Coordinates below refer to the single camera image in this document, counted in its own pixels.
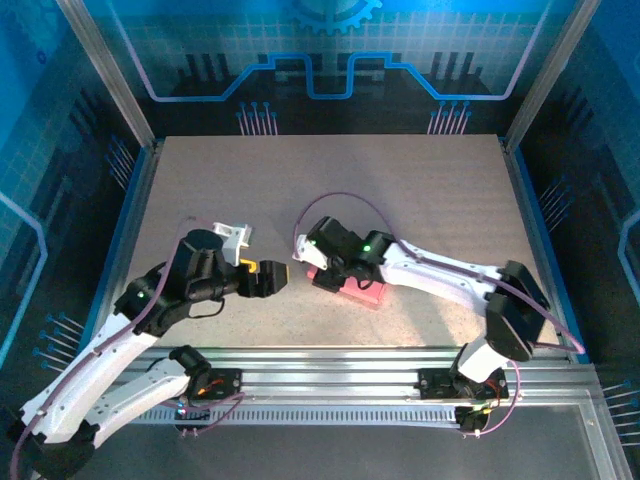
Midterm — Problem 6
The blue-edged table side rail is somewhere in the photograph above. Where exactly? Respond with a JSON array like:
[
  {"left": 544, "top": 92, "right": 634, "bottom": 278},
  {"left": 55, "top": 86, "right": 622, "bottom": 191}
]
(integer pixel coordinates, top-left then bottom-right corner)
[
  {"left": 499, "top": 135, "right": 592, "bottom": 365},
  {"left": 74, "top": 138, "right": 165, "bottom": 364}
]

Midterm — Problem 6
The grey framed panel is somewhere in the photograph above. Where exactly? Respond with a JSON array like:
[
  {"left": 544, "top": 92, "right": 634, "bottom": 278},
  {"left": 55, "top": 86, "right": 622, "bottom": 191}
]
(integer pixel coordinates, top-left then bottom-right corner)
[{"left": 29, "top": 392, "right": 634, "bottom": 480}]

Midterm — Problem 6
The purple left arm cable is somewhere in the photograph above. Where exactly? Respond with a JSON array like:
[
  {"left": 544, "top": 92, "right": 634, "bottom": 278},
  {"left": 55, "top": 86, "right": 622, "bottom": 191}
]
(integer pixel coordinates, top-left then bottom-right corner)
[{"left": 9, "top": 215, "right": 247, "bottom": 480}]

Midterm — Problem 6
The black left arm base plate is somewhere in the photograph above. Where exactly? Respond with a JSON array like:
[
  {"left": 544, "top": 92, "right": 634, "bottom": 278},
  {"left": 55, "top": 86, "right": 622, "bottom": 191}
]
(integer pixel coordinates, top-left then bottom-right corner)
[{"left": 197, "top": 367, "right": 244, "bottom": 401}]

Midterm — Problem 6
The small black connector box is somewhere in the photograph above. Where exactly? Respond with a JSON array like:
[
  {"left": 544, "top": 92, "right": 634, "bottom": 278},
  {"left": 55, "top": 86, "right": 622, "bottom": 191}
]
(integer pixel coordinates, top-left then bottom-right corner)
[
  {"left": 457, "top": 405, "right": 490, "bottom": 434},
  {"left": 173, "top": 397, "right": 211, "bottom": 432}
]

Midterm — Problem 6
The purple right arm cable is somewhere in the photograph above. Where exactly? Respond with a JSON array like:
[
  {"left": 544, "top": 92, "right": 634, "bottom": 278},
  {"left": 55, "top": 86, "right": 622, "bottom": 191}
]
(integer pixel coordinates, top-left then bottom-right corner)
[{"left": 291, "top": 192, "right": 586, "bottom": 440}]

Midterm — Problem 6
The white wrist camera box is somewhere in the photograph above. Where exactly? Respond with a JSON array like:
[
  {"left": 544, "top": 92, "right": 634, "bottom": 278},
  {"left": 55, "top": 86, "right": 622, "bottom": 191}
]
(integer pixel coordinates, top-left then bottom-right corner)
[
  {"left": 292, "top": 233, "right": 329, "bottom": 272},
  {"left": 212, "top": 221, "right": 255, "bottom": 267}
]

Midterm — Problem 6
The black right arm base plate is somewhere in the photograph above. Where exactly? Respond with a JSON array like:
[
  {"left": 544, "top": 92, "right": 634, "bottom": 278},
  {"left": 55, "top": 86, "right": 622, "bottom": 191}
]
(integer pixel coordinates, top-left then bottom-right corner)
[{"left": 418, "top": 368, "right": 510, "bottom": 401}]

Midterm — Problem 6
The aluminium corner post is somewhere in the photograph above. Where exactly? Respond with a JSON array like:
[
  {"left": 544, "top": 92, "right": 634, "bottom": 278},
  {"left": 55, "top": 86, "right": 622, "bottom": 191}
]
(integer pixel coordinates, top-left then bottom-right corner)
[
  {"left": 503, "top": 0, "right": 604, "bottom": 149},
  {"left": 53, "top": 0, "right": 157, "bottom": 149}
]

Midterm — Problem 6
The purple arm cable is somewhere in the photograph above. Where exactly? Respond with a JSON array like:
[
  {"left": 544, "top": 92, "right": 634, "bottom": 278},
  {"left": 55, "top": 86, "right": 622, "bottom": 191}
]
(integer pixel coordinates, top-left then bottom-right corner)
[
  {"left": 9, "top": 215, "right": 247, "bottom": 480},
  {"left": 291, "top": 192, "right": 586, "bottom": 440}
]

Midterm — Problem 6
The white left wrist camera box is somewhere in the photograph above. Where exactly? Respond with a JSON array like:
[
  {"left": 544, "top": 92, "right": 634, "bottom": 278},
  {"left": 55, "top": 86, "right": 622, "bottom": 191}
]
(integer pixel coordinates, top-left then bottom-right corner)
[{"left": 212, "top": 221, "right": 255, "bottom": 267}]

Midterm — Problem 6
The aluminium rail beam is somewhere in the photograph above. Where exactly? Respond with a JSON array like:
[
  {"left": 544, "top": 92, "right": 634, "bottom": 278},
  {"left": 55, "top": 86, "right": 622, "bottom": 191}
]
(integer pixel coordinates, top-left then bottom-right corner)
[{"left": 62, "top": 346, "right": 601, "bottom": 401}]

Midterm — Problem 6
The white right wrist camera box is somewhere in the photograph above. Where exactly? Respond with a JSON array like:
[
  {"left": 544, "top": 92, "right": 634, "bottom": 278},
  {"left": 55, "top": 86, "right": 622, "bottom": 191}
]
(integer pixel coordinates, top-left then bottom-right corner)
[{"left": 292, "top": 233, "right": 329, "bottom": 272}]

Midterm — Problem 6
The slotted grey cable duct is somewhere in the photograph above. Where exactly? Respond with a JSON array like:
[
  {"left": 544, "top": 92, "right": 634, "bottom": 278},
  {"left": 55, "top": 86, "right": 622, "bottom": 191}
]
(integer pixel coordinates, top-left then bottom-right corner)
[{"left": 78, "top": 404, "right": 464, "bottom": 427}]

